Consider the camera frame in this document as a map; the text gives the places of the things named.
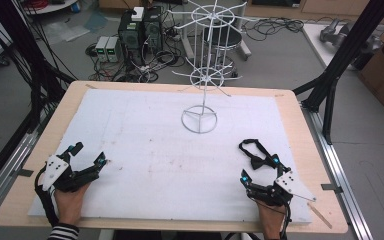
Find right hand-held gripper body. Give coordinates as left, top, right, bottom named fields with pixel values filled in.
left=247, top=169, right=317, bottom=207

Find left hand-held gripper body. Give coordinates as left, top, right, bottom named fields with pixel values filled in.
left=40, top=153, right=100, bottom=193

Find black bow tie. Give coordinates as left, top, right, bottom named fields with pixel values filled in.
left=238, top=138, right=277, bottom=171

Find person's left hand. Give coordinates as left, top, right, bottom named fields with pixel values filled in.
left=53, top=182, right=92, bottom=227

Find person's right hand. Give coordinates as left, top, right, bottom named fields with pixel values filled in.
left=257, top=200, right=287, bottom=240

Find thin wooden stick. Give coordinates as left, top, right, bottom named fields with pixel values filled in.
left=307, top=202, right=333, bottom=230

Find white foam board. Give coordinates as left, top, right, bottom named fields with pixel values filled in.
left=27, top=88, right=315, bottom=224

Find grey power supply unit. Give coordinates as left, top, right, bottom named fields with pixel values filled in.
left=95, top=35, right=110, bottom=63
left=105, top=36, right=122, bottom=63

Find black computer tower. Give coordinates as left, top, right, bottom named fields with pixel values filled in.
left=142, top=5, right=164, bottom=54
left=117, top=9, right=147, bottom=66

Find black round stool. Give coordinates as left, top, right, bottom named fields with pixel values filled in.
left=202, top=23, right=253, bottom=62

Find white box device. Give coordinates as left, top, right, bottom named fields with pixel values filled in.
left=130, top=6, right=145, bottom=22

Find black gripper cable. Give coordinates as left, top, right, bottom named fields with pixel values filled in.
left=249, top=194, right=293, bottom=240
left=34, top=165, right=60, bottom=228

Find aluminium rail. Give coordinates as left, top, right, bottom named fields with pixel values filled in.
left=300, top=102, right=375, bottom=240
left=0, top=128, right=44, bottom=225

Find black metal frame stand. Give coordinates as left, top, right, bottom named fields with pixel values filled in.
left=0, top=0, right=76, bottom=198
left=292, top=0, right=384, bottom=145

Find tangle of black floor cables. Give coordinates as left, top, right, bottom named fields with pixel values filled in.
left=84, top=41, right=186, bottom=84

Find white wire display rack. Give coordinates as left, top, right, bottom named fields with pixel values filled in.
left=167, top=0, right=258, bottom=135

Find black cable loops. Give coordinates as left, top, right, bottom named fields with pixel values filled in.
left=241, top=16, right=305, bottom=42

